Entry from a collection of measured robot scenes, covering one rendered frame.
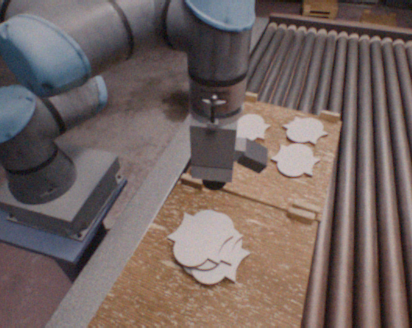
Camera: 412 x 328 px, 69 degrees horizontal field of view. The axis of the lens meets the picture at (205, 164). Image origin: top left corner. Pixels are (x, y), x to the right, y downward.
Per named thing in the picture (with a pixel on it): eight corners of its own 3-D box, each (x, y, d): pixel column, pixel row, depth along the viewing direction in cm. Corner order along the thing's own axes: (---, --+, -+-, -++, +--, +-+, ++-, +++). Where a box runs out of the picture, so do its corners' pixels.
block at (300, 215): (285, 218, 69) (288, 211, 67) (287, 212, 70) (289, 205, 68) (312, 226, 67) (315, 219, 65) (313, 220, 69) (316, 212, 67)
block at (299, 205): (290, 210, 71) (293, 203, 69) (292, 205, 72) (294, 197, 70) (316, 219, 69) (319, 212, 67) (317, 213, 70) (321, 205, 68)
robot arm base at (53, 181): (-2, 201, 69) (-26, 172, 62) (33, 155, 80) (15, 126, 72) (59, 208, 68) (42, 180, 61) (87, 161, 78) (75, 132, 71)
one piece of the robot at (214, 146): (282, 112, 35) (263, 198, 47) (280, 74, 41) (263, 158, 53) (182, 104, 36) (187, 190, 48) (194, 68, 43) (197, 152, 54)
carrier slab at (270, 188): (184, 179, 80) (184, 175, 78) (237, 100, 106) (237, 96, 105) (319, 225, 70) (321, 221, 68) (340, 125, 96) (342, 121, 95)
